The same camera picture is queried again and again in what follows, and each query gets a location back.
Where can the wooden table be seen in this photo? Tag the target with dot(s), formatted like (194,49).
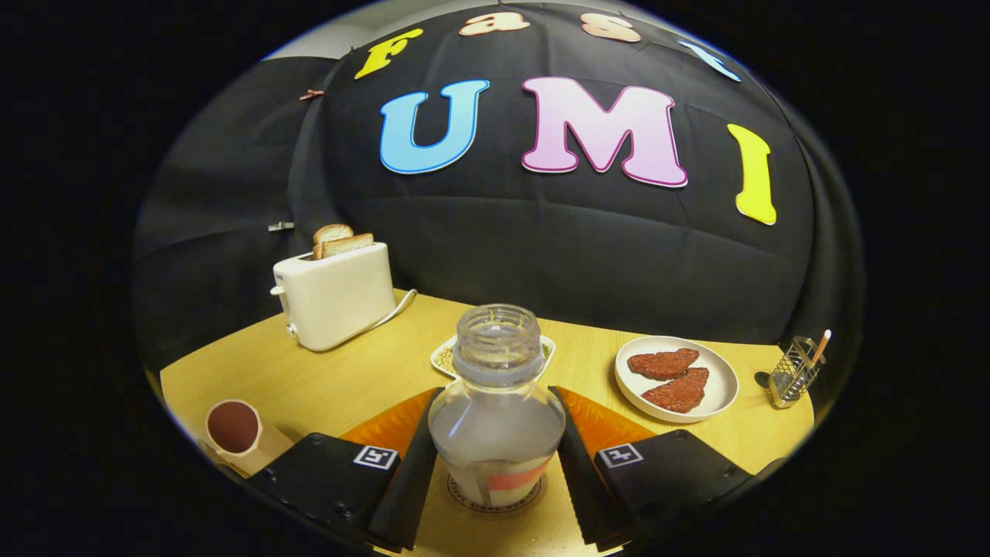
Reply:
(348,379)

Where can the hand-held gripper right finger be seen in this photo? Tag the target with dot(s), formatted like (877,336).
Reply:
(576,480)

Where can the white toaster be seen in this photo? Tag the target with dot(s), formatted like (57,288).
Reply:
(340,298)

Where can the small metal clip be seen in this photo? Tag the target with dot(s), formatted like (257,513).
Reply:
(281,226)

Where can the red-brown meat patty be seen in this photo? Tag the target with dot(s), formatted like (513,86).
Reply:
(679,392)
(663,363)

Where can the white round plate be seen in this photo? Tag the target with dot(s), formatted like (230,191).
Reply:
(719,379)

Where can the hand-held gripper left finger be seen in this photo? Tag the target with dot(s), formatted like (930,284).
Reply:
(410,480)

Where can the thin wooden stick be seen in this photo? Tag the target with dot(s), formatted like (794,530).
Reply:
(821,344)

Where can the white divided seasoning dish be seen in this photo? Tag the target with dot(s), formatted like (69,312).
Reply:
(443,357)

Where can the metal mesh utensil holder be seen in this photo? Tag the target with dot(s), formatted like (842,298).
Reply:
(793,375)

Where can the clear plastic juice bottle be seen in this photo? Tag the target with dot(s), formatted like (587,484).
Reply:
(495,433)

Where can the black backdrop cloth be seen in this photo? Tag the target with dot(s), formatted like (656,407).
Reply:
(541,255)

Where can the small red clip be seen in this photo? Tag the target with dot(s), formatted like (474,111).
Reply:
(312,94)

